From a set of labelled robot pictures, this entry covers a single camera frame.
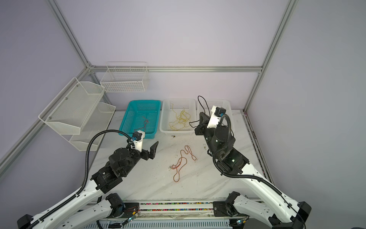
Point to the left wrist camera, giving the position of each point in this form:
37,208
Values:
137,140

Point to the white plastic basket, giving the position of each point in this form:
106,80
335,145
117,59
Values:
176,115
210,102

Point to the teal plastic basket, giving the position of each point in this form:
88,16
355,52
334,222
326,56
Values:
141,115

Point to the aluminium frame profiles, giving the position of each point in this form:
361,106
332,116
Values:
190,48

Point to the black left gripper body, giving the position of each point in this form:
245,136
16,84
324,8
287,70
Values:
135,157

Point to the white mesh upper shelf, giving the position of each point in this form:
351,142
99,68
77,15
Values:
71,109

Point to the front rail with cables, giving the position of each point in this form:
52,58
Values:
185,215

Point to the white wire wall basket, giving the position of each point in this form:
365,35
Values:
125,77

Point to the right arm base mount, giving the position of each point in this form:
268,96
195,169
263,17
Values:
226,208

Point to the white plastic basket middle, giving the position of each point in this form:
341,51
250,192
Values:
176,115

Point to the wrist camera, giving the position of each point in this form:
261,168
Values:
217,113
137,140

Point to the white plastic basket right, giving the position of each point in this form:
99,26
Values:
210,102

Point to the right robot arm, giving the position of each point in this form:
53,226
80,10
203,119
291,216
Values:
276,209

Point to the white mesh lower shelf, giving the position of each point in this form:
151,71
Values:
99,121

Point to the white mesh shelf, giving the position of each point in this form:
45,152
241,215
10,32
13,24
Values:
99,121
71,109

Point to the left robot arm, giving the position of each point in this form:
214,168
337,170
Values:
95,186

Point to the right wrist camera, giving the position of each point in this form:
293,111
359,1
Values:
217,113

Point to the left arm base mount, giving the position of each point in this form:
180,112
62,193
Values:
127,210

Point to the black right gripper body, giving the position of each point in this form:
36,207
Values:
201,130

